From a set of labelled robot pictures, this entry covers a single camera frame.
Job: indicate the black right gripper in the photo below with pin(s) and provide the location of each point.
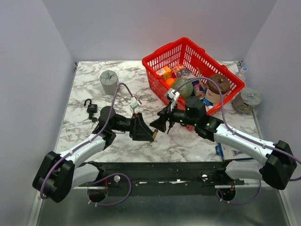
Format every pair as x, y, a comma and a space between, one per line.
160, 123

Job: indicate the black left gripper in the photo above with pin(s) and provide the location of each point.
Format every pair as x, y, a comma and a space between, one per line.
139, 131

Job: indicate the brass padlock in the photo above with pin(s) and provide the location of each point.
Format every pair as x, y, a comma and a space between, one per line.
155, 133

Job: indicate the black headed key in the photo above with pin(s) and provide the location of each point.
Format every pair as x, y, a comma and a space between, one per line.
93, 119

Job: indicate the black padlock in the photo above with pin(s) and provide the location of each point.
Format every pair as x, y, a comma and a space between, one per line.
91, 108

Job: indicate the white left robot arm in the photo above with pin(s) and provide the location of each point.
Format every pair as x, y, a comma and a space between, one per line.
60, 172

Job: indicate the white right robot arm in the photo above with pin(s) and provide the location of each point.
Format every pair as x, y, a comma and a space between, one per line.
271, 163

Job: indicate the green netted melon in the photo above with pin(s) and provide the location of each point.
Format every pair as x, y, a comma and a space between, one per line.
186, 90

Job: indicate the orange ball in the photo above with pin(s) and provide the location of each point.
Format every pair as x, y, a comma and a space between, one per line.
170, 82

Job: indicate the red bull drink can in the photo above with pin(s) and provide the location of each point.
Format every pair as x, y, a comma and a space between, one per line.
199, 89

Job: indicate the orange yellow snack box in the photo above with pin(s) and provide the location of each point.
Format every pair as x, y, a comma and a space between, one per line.
164, 73

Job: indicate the clear plastic snack bag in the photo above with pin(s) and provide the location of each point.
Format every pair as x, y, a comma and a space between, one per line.
180, 71

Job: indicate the grey wrapped toilet roll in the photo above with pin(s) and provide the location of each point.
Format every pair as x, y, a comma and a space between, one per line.
109, 81

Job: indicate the blue razor package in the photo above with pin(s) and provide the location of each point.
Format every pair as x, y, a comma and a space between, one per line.
227, 152

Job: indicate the red plastic shopping basket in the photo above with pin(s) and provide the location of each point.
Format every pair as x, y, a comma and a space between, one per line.
185, 52

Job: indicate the grey roll on right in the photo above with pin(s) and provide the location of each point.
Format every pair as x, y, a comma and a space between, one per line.
247, 100

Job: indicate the clear water bottle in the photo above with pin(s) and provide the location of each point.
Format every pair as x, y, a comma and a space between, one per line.
241, 74

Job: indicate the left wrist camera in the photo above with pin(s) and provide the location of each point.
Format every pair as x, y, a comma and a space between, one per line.
134, 103

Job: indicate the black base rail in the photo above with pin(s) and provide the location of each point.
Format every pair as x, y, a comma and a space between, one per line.
160, 179

